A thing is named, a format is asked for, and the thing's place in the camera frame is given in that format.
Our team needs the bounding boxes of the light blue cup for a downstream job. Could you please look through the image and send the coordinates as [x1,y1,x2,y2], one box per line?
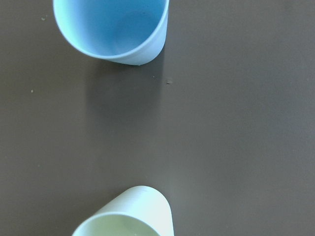
[53,0,169,65]

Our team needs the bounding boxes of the mint green cup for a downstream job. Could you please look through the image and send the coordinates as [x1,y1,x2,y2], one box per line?
[73,186,174,236]

